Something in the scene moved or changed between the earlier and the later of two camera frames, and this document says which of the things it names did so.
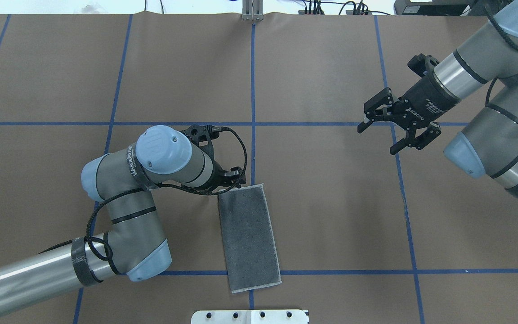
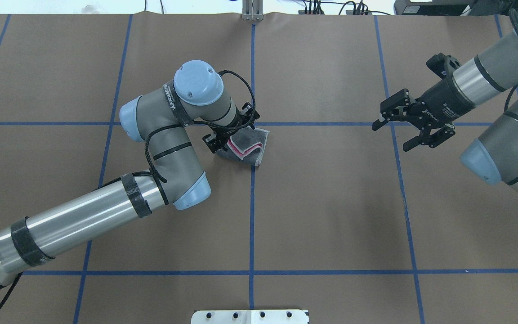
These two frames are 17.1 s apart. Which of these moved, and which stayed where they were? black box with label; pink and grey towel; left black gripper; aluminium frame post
Moved: left black gripper; pink and grey towel
Stayed: black box with label; aluminium frame post
